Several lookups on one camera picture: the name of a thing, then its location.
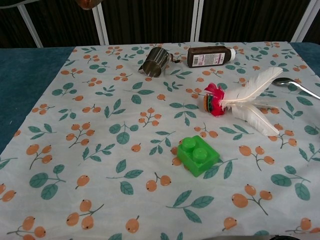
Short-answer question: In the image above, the metal spoon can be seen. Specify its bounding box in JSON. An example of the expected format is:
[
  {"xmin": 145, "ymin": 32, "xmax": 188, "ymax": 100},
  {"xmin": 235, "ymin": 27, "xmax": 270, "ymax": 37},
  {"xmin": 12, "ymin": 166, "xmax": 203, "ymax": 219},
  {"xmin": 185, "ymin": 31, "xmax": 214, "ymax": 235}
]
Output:
[{"xmin": 271, "ymin": 77, "xmax": 320, "ymax": 100}]

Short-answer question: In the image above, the white metal frame post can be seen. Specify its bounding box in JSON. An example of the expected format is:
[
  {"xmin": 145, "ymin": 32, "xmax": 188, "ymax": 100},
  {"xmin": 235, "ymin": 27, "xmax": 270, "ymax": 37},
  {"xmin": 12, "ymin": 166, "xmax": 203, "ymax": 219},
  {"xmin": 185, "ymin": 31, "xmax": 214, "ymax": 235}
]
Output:
[
  {"xmin": 190, "ymin": 0, "xmax": 204, "ymax": 43},
  {"xmin": 16, "ymin": 3, "xmax": 44, "ymax": 48},
  {"xmin": 92, "ymin": 4, "xmax": 110, "ymax": 46},
  {"xmin": 290, "ymin": 0, "xmax": 320, "ymax": 44}
]

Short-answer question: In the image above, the grey robot body edge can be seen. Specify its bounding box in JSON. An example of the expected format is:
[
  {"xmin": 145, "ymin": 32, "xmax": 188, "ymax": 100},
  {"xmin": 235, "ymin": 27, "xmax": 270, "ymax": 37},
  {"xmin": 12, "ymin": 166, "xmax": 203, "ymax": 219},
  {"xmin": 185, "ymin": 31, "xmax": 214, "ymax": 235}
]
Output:
[{"xmin": 201, "ymin": 233, "xmax": 302, "ymax": 240}]

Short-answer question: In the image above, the green plastic building brick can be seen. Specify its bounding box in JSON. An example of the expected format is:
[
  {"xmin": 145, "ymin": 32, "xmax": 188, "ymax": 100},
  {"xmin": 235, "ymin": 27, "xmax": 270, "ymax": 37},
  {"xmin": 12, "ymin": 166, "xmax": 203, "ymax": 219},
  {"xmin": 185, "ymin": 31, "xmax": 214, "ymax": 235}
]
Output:
[{"xmin": 177, "ymin": 135, "xmax": 221, "ymax": 178}]

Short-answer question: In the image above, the white feather shuttlecock red base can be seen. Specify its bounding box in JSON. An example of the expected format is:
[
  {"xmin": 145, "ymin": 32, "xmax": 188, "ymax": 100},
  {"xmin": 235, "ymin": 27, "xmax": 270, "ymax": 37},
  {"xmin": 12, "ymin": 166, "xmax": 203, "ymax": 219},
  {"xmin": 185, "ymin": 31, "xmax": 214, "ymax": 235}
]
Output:
[{"xmin": 203, "ymin": 66, "xmax": 284, "ymax": 137}]

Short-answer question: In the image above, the amber tea bottle green cap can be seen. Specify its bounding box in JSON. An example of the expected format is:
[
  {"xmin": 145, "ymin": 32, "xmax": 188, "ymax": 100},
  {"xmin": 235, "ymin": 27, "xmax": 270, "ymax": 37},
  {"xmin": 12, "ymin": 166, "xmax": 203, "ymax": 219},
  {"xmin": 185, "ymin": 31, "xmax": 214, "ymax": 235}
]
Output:
[{"xmin": 76, "ymin": 0, "xmax": 103, "ymax": 11}]

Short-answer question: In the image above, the dark brown bottle white cap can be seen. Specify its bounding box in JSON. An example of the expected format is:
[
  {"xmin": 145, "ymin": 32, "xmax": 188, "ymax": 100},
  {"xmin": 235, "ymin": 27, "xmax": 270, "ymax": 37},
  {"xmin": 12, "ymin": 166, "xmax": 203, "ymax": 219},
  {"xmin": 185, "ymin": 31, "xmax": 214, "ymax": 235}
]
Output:
[{"xmin": 187, "ymin": 45, "xmax": 237, "ymax": 69}]

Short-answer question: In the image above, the stainless steel handled cup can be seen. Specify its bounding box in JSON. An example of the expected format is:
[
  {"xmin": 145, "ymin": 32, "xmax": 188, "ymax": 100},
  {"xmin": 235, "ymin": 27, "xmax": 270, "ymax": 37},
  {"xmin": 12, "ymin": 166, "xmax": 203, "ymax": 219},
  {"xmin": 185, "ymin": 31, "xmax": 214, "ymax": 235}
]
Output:
[{"xmin": 138, "ymin": 46, "xmax": 181, "ymax": 78}]

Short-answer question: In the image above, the floral leaf berry tablecloth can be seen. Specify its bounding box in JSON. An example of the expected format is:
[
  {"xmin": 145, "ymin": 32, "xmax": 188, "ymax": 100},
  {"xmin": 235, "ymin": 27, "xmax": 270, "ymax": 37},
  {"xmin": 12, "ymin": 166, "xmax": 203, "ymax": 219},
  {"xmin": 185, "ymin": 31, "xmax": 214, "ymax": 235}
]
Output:
[{"xmin": 0, "ymin": 41, "xmax": 320, "ymax": 240}]

